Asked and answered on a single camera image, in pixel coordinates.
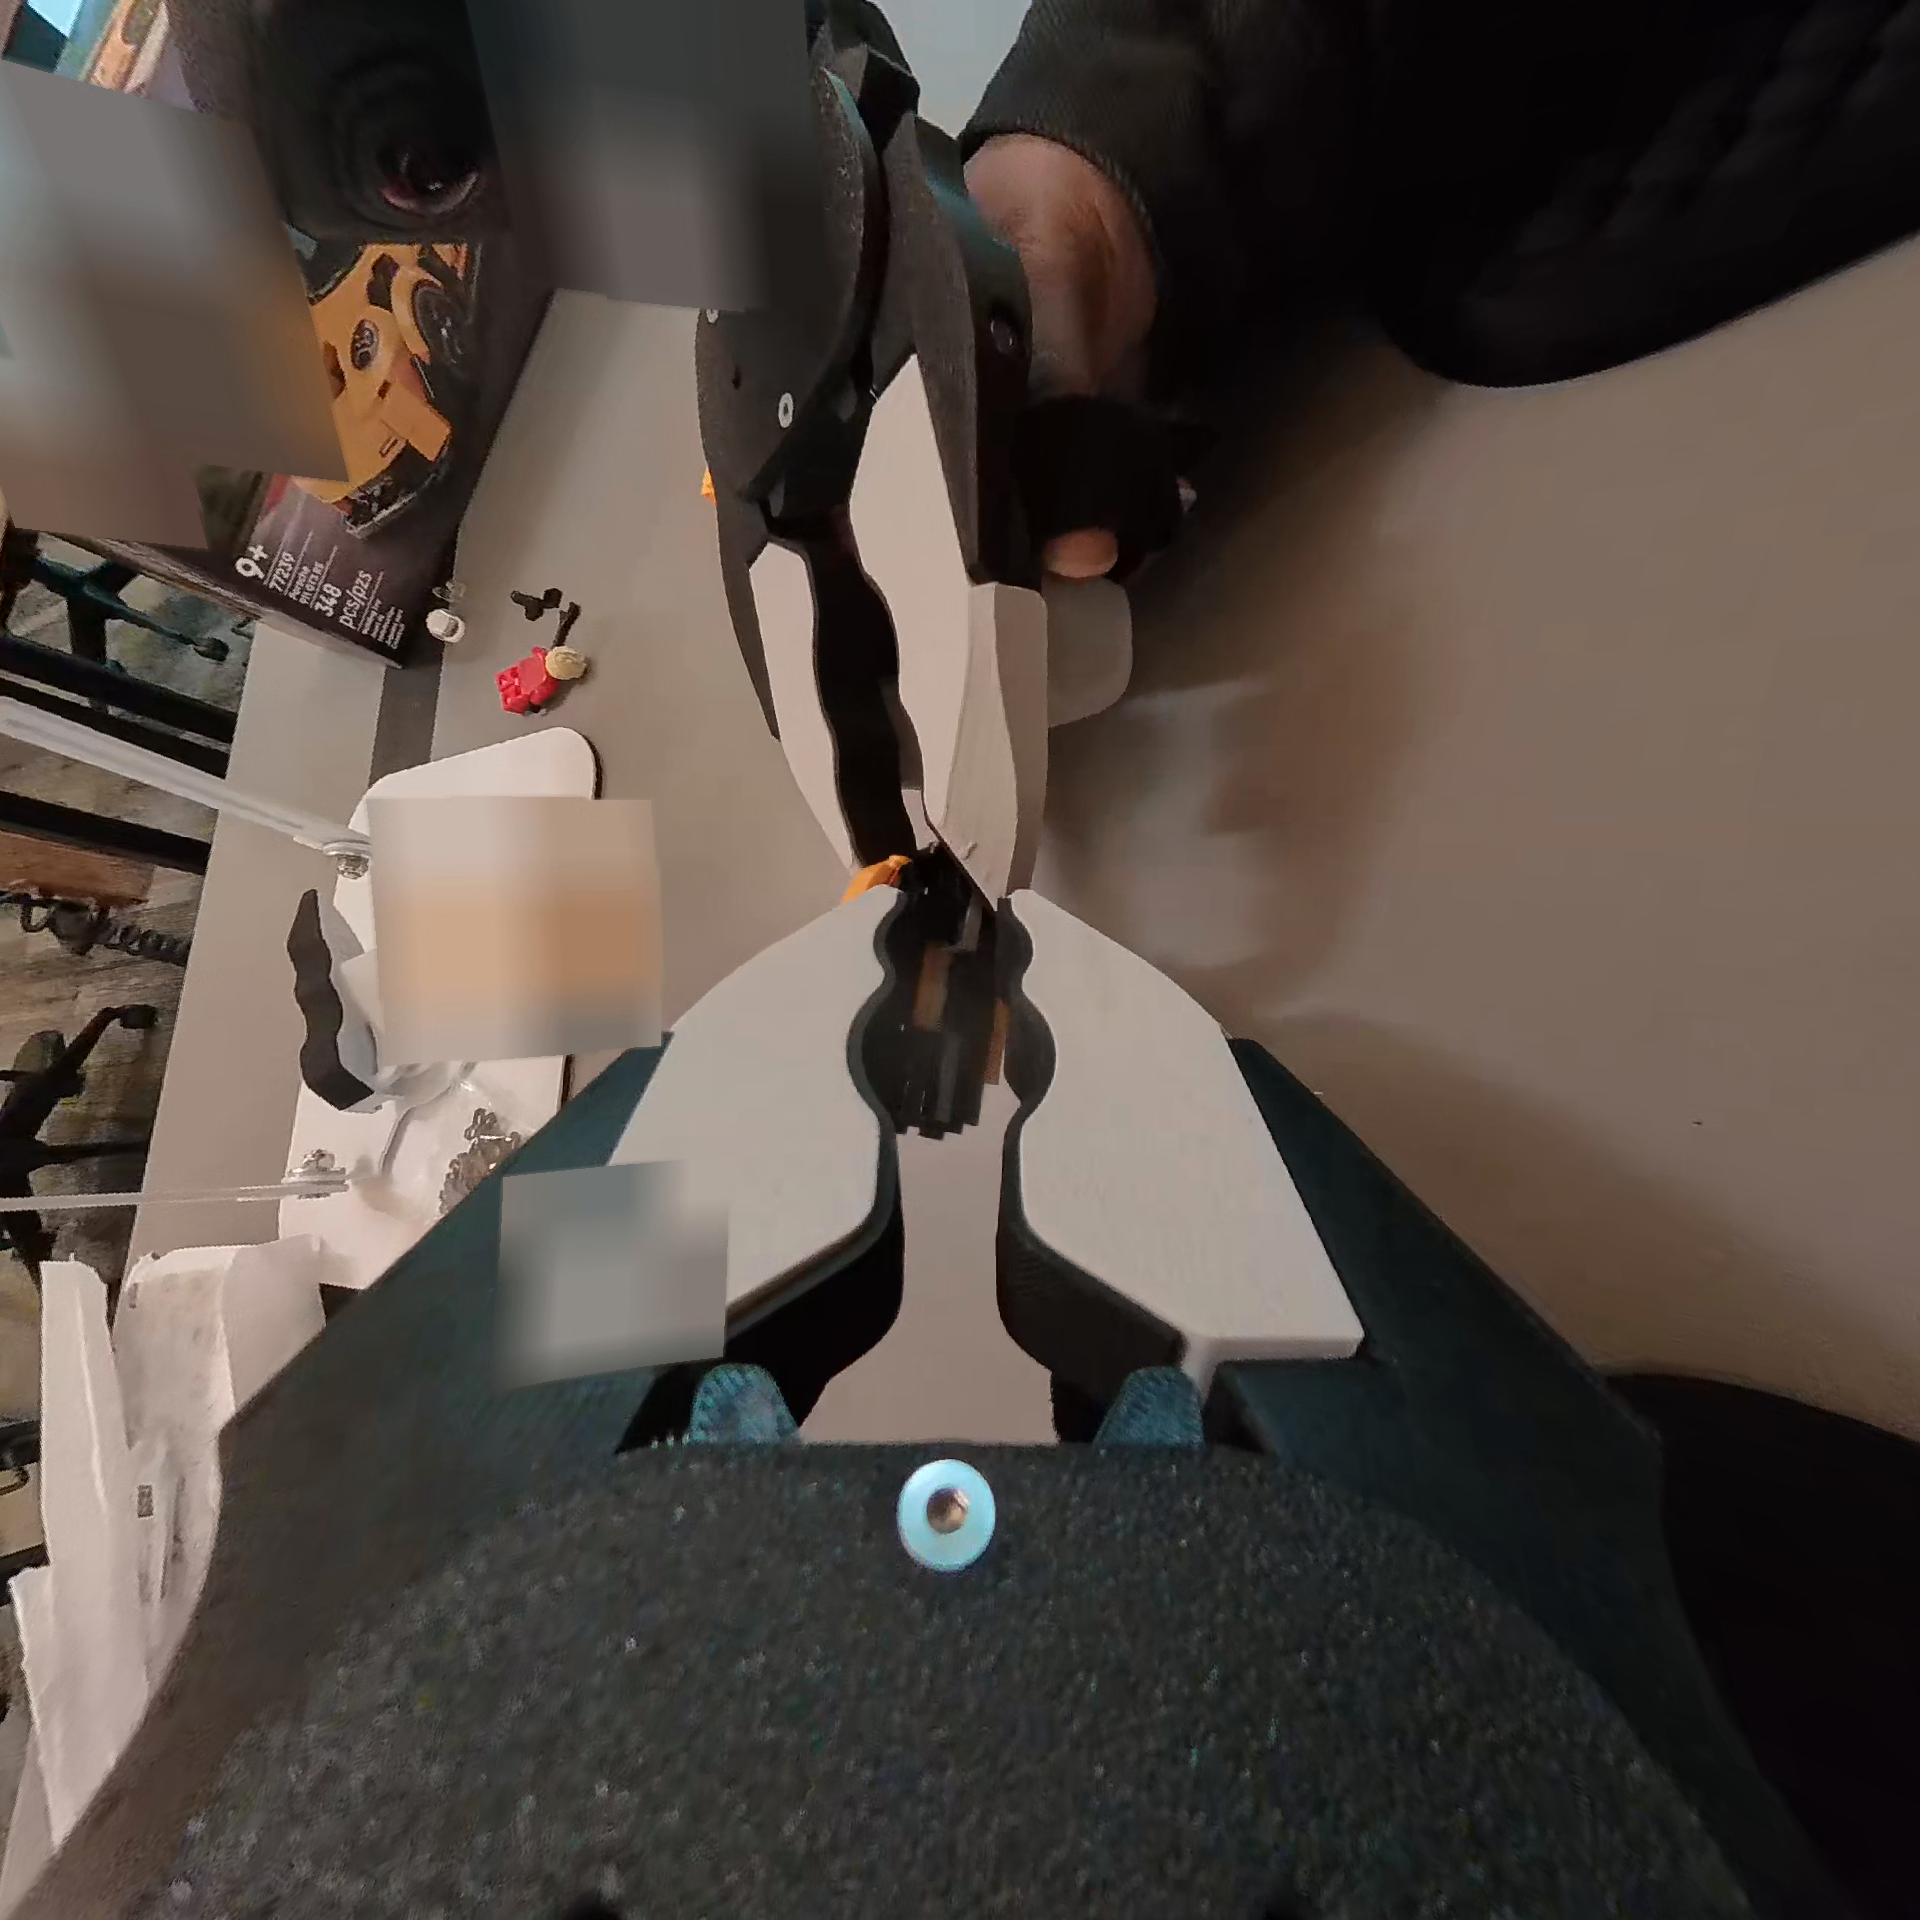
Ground person's right hand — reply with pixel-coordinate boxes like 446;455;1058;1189
960;137;1160;584

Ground black office chair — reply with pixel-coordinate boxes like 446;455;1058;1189
0;1000;160;1277

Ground orange black lego car section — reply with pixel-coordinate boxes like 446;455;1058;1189
847;845;1011;1147

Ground person's right forearm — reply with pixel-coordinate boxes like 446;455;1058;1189
960;0;1920;395

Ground metal stand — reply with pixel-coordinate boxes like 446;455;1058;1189
0;698;453;1221

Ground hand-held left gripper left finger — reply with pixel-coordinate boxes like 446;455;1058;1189
609;883;917;1404

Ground plastic bag with lego pieces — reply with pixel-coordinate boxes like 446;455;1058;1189
432;1110;530;1221

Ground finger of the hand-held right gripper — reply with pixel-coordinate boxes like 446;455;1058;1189
917;584;1050;892
748;535;923;876

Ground white rounded board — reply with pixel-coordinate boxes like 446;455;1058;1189
298;726;603;1293

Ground lego set box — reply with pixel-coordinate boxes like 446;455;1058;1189
61;222;519;669

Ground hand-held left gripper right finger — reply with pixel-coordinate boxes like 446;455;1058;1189
1000;892;1368;1404

